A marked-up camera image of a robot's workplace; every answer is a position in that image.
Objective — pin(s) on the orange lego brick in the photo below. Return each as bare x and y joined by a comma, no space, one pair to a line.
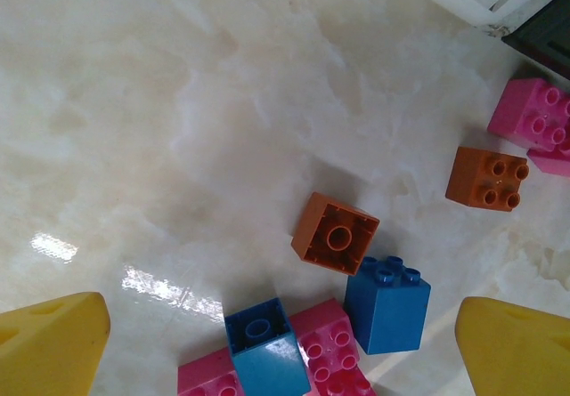
467,178
311,218

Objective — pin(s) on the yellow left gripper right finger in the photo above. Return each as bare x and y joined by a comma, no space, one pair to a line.
521,351

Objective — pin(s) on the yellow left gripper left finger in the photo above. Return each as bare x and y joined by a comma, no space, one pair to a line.
49,351

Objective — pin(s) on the pink lego brick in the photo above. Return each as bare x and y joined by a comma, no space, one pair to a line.
552,163
512,111
205,378
327,356

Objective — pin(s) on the blue lego brick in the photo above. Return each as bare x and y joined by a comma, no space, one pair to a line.
392,320
271,369

